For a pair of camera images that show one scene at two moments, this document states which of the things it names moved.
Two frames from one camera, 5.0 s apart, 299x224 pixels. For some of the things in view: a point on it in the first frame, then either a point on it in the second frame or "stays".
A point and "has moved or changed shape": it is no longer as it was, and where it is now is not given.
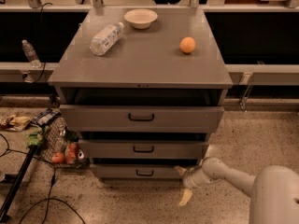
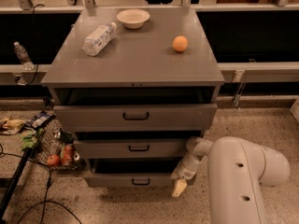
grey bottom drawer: (138, 172) has moved or changed shape
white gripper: (189, 180) → (183, 173)
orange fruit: (187, 45) → (179, 43)
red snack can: (72, 153) → (66, 155)
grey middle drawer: (145, 149) stays
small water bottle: (31, 54) → (23, 56)
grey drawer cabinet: (141, 88) stays
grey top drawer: (139, 118) stays
